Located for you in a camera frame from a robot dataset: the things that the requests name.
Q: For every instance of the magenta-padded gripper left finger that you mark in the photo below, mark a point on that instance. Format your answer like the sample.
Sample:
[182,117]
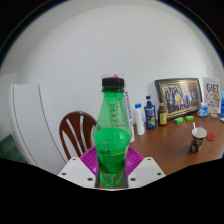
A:
[78,173]

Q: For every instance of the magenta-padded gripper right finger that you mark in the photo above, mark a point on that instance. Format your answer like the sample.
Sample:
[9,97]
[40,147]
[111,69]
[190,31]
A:
[146,172]

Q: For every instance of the green plastic drink bottle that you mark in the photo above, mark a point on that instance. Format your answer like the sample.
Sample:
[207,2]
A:
[111,146]

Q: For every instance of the white bottle with blue cap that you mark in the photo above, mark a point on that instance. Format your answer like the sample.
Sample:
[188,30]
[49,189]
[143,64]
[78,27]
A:
[140,121]

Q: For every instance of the dark blue pump bottle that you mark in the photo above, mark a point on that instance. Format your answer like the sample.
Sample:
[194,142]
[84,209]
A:
[150,116]

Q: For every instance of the brown wooden chair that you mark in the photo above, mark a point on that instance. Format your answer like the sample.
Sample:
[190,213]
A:
[76,116]

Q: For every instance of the white and green tube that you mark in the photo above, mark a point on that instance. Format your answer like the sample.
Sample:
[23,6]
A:
[129,116]

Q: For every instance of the amber bottle with yellow label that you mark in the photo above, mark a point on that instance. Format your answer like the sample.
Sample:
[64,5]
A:
[162,116]

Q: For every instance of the dark floral paper cup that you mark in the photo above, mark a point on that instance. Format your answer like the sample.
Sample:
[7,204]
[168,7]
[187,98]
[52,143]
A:
[197,141]

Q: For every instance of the white refrigerator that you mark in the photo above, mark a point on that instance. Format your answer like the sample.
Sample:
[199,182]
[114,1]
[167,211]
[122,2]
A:
[33,126]

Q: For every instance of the white spoon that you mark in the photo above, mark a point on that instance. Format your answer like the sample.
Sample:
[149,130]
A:
[194,126]

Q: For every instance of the green crate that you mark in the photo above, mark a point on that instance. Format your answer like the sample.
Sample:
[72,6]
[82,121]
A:
[10,150]

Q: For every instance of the flat round red coaster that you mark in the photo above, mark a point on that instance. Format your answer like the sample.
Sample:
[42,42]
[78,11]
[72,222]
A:
[210,137]

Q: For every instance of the framed group photo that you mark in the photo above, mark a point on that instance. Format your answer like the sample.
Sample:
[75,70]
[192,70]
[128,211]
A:
[180,98]

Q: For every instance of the blue tissue pack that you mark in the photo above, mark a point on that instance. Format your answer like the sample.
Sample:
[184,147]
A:
[203,110]

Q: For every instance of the blue detergent bottle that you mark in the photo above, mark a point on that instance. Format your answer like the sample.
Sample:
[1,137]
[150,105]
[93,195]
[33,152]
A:
[222,108]

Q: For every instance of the white paper gift bag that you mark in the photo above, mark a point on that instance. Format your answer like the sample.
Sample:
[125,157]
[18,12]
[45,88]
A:
[212,95]

